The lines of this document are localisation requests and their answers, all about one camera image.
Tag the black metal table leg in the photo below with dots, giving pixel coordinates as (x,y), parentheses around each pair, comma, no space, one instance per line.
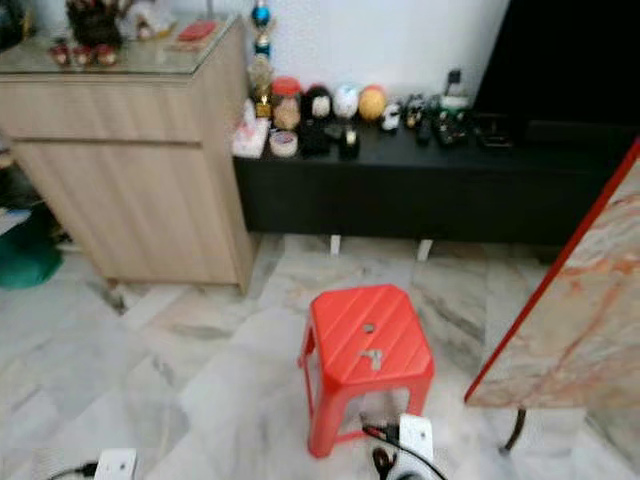
(517,430)

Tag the red plastic stool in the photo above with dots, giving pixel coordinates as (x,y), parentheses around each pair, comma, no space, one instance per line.
(365,325)

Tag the white console leg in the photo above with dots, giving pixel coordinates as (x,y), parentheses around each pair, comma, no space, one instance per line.
(334,245)
(424,250)

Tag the marble table with red edge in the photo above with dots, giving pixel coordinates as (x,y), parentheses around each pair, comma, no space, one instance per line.
(580,320)

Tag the black TV console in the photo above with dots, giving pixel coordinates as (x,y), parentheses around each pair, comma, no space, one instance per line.
(410,195)

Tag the green bag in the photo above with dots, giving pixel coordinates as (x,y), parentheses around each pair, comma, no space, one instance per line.
(30,255)

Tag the black tape dispenser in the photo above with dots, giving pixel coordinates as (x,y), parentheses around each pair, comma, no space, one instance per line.
(350,143)

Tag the white tape roll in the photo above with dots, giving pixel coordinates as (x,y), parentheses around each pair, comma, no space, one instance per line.
(283,144)

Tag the slim black remote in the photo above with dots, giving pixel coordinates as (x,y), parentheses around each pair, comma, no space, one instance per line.
(426,130)

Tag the black remote with coloured buttons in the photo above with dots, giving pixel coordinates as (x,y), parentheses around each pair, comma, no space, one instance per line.
(453,133)

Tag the small white black figurine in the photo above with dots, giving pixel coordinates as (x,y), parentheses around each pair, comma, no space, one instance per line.
(392,117)

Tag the flat black set-top box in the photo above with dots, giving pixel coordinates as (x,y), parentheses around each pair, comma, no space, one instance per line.
(495,132)

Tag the white pink tissue pack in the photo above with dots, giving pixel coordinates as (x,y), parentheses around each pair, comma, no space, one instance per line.
(250,138)

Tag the small black cat figurine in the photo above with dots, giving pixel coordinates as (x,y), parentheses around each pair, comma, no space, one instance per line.
(415,111)

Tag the green mug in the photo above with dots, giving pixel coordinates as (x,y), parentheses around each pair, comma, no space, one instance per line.
(453,110)

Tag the yellow bear plush toy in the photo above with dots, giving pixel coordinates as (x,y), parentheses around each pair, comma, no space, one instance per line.
(372,103)

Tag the white round plush toy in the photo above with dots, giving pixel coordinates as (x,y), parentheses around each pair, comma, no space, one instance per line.
(346,101)

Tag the black mouse plush toy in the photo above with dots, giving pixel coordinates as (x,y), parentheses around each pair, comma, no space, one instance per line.
(317,103)

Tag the clear jar with red lid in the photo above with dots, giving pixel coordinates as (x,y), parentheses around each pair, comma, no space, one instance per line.
(286,105)

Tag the light wooden cabinet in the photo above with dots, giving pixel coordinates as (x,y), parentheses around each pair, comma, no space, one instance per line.
(130,180)

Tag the black remote in mug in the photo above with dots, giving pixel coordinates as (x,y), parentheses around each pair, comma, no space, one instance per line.
(455,82)

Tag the gold trophy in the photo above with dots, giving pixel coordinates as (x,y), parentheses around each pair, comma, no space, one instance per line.
(261,68)

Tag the black television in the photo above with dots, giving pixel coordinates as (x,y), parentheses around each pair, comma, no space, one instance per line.
(560,60)

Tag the flat red item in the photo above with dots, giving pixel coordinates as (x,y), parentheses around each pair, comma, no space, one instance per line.
(197,32)

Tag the dark ornament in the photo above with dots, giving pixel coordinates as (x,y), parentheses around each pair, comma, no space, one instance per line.
(12,20)

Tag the white ornament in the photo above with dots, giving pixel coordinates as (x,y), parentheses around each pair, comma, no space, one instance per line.
(150,18)

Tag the dark figurine with red feet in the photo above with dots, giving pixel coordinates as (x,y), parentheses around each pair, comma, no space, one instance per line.
(94,32)

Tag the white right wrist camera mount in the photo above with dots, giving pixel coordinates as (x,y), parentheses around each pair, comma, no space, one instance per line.
(417,445)

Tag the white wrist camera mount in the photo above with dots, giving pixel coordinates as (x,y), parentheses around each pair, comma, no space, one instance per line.
(417,445)
(115,465)

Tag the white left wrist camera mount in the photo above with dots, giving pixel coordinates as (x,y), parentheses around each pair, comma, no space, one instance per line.
(115,465)

